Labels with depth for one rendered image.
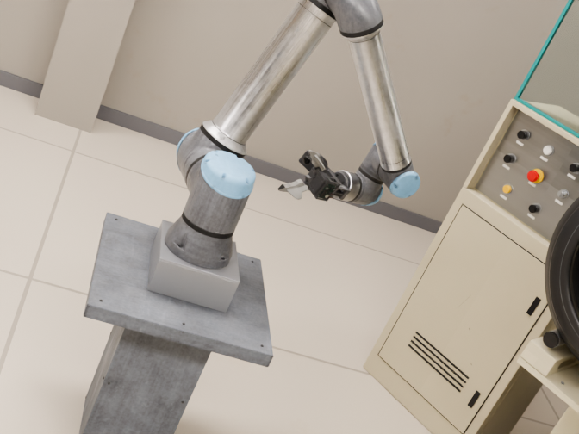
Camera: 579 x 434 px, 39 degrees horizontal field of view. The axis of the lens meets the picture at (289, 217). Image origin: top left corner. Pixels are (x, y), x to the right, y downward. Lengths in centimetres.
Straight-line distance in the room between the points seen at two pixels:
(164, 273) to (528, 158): 148
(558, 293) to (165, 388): 111
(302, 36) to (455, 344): 149
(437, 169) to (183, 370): 300
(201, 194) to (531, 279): 137
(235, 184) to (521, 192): 131
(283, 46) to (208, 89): 246
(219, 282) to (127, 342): 31
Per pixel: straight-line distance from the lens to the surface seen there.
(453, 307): 322
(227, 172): 213
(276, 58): 224
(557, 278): 226
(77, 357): 291
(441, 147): 501
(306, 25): 223
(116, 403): 245
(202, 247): 219
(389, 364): 343
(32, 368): 282
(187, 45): 460
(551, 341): 233
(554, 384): 236
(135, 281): 225
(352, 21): 213
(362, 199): 252
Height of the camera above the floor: 178
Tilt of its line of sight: 23 degrees down
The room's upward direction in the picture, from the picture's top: 25 degrees clockwise
